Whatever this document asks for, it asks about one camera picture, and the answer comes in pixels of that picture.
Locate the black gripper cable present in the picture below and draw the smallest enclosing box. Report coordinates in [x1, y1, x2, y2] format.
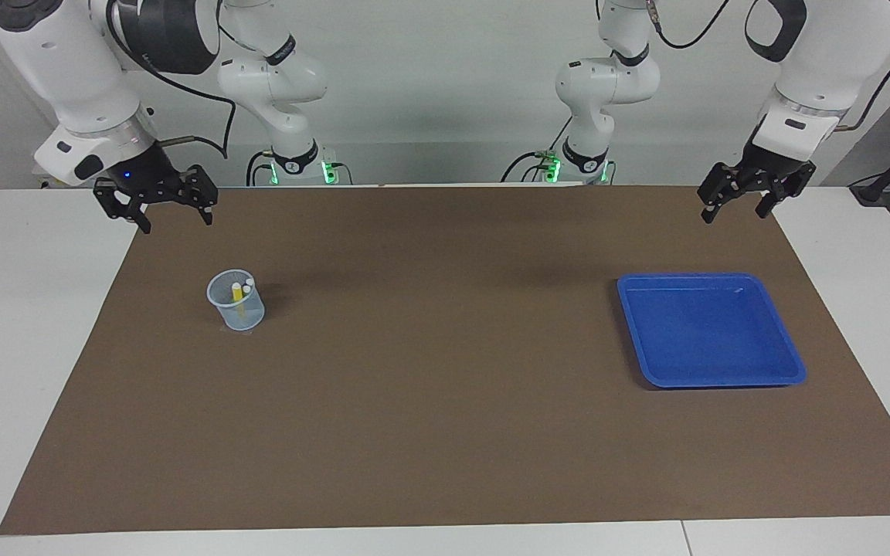
[105, 0, 237, 161]
[642, 0, 890, 132]

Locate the black right base cable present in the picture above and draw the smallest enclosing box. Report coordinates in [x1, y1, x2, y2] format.
[246, 149, 276, 187]

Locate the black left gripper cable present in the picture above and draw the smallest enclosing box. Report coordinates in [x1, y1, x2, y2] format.
[642, 0, 890, 132]

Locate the translucent plastic cup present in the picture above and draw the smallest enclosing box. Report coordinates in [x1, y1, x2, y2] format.
[206, 269, 267, 332]

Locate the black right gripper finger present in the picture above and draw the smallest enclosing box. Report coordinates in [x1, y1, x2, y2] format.
[93, 178, 154, 235]
[181, 164, 219, 226]

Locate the blue plastic tray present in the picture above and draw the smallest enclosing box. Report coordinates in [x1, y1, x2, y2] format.
[617, 272, 807, 389]

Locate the black left base cable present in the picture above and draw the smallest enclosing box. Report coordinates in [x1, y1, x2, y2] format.
[501, 112, 573, 185]

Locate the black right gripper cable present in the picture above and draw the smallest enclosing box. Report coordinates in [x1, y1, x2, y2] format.
[105, 0, 237, 161]

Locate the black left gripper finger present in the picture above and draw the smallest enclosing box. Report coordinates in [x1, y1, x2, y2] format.
[754, 174, 805, 219]
[697, 162, 747, 225]

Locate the black base cable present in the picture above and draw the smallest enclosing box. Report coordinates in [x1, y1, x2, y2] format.
[246, 149, 276, 187]
[501, 112, 573, 185]

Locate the brown table mat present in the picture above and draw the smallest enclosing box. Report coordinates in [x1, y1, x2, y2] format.
[0, 185, 890, 536]

